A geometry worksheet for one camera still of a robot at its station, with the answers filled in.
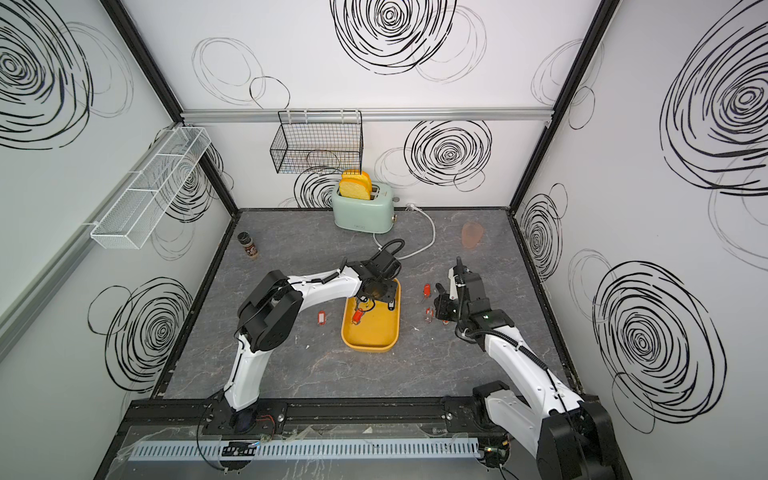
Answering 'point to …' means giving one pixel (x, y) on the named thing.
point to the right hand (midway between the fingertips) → (439, 302)
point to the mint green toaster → (376, 215)
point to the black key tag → (391, 305)
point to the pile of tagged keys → (363, 304)
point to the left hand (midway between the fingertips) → (389, 293)
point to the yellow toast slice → (356, 185)
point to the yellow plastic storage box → (379, 327)
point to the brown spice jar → (245, 239)
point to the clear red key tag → (430, 314)
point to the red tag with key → (426, 289)
